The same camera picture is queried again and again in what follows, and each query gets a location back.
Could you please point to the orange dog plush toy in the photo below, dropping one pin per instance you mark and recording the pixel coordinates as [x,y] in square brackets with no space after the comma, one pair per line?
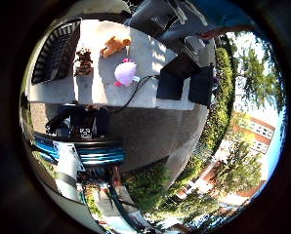
[114,46]

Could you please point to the striped tiger plush toy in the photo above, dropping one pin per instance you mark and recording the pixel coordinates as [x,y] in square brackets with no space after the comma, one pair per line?
[84,63]

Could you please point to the pink and white plush toy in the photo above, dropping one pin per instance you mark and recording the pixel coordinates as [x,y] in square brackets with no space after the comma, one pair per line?
[126,73]

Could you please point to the black slatted plastic basket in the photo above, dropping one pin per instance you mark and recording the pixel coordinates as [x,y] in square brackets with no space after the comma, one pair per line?
[54,52]

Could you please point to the black laptop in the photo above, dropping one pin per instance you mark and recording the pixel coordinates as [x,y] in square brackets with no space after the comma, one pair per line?
[174,83]

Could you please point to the green hedge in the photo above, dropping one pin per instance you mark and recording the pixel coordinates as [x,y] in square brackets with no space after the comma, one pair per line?
[217,123]

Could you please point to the green tree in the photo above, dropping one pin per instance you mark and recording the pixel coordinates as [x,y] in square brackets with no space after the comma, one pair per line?
[240,169]
[259,81]

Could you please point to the red brick building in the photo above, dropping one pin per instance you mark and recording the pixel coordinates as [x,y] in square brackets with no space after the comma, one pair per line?
[259,130]

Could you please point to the black robot mount with tag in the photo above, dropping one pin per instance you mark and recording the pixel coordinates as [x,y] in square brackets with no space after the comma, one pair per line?
[83,122]

